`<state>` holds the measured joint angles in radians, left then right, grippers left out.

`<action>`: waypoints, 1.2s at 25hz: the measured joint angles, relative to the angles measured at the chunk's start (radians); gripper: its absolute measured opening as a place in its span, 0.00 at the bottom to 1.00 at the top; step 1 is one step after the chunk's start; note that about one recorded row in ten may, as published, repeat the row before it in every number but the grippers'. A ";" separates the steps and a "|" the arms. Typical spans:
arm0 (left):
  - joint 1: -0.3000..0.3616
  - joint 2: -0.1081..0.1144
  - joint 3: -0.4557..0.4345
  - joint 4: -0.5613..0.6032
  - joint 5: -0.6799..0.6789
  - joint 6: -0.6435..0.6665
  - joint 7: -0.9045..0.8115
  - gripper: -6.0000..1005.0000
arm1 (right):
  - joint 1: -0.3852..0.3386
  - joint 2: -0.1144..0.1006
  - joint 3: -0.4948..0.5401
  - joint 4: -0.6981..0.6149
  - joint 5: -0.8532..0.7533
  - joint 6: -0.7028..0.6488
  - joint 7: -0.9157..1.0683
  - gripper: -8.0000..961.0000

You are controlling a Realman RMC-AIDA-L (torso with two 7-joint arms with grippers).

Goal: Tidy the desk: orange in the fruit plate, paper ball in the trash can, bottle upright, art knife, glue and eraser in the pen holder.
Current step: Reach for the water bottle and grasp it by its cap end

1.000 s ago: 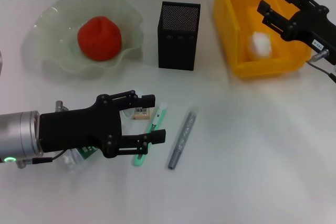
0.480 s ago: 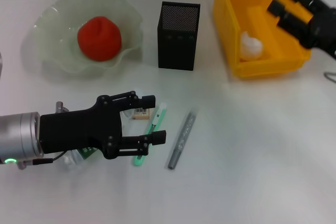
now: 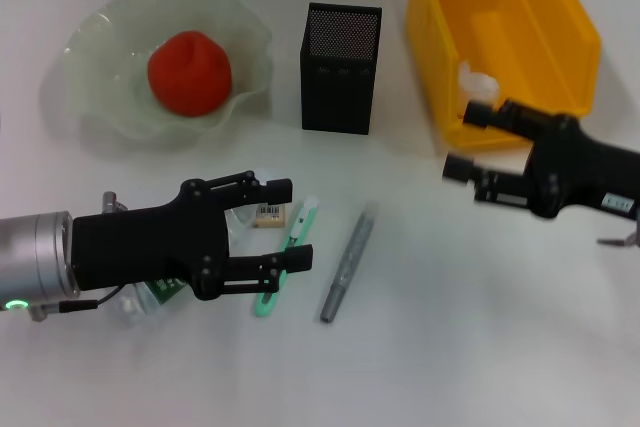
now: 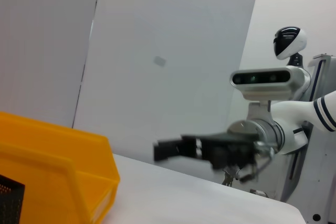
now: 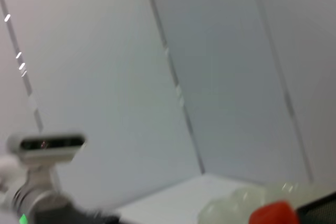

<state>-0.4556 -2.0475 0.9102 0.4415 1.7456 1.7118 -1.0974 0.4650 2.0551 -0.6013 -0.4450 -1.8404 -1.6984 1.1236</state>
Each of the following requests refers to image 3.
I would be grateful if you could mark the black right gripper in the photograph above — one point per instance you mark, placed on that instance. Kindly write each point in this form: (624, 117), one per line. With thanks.
(575, 172)

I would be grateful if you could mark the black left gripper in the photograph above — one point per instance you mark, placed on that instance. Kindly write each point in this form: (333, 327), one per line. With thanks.
(145, 247)

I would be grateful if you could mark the white paper ball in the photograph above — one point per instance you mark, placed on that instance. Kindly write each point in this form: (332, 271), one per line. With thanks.
(477, 84)

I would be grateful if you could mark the clear green-label water bottle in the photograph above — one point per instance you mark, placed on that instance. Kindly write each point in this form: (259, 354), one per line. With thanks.
(165, 287)

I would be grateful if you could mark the red tomato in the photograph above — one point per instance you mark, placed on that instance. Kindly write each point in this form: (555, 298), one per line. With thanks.
(190, 77)

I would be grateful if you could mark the beige eraser with barcode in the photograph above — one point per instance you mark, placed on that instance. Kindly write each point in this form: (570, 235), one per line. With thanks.
(270, 215)

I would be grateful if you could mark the green utility knife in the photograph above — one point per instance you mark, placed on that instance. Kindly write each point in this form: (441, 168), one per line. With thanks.
(305, 212)

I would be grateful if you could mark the grey pen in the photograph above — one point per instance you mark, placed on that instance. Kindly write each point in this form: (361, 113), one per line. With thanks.
(350, 257)

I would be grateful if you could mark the black mesh pen holder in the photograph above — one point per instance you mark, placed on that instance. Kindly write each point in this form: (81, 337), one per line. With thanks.
(340, 92)

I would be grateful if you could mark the pale green glass fruit plate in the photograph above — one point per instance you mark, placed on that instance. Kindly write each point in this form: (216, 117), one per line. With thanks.
(240, 37)

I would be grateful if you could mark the yellow plastic bin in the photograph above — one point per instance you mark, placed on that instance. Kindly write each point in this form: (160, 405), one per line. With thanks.
(530, 22)

